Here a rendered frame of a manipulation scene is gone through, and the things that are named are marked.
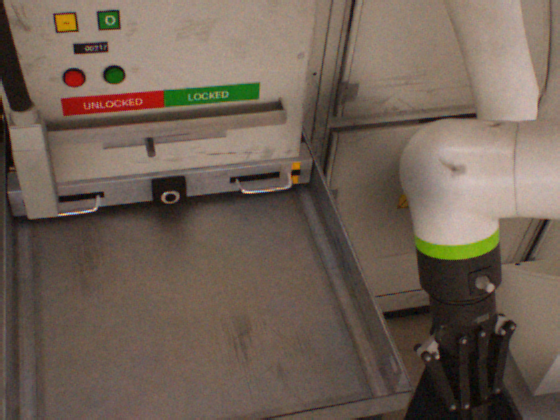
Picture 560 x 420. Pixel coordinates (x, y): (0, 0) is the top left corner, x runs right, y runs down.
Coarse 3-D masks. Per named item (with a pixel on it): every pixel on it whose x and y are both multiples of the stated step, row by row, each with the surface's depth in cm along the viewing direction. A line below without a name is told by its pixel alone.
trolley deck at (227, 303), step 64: (0, 192) 135; (0, 256) 125; (64, 256) 126; (128, 256) 127; (192, 256) 128; (256, 256) 129; (0, 320) 116; (64, 320) 117; (128, 320) 118; (192, 320) 119; (256, 320) 120; (320, 320) 121; (384, 320) 121; (0, 384) 108; (64, 384) 109; (128, 384) 110; (192, 384) 111; (256, 384) 112; (320, 384) 113
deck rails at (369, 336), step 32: (320, 192) 136; (320, 224) 135; (32, 256) 125; (320, 256) 130; (352, 256) 123; (32, 288) 120; (352, 288) 125; (32, 320) 116; (352, 320) 121; (32, 352) 112; (384, 352) 114; (32, 384) 108; (384, 384) 113; (32, 416) 105
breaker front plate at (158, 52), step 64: (64, 0) 103; (128, 0) 106; (192, 0) 108; (256, 0) 111; (64, 64) 111; (128, 64) 113; (192, 64) 116; (256, 64) 119; (64, 128) 119; (256, 128) 129
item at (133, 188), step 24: (192, 168) 132; (216, 168) 133; (240, 168) 134; (264, 168) 135; (72, 192) 128; (96, 192) 129; (120, 192) 130; (144, 192) 132; (192, 192) 135; (216, 192) 136
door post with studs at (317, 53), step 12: (324, 0) 139; (324, 12) 141; (324, 24) 143; (324, 36) 145; (312, 60) 148; (312, 72) 151; (312, 84) 153; (312, 96) 155; (312, 108) 158; (312, 120) 160
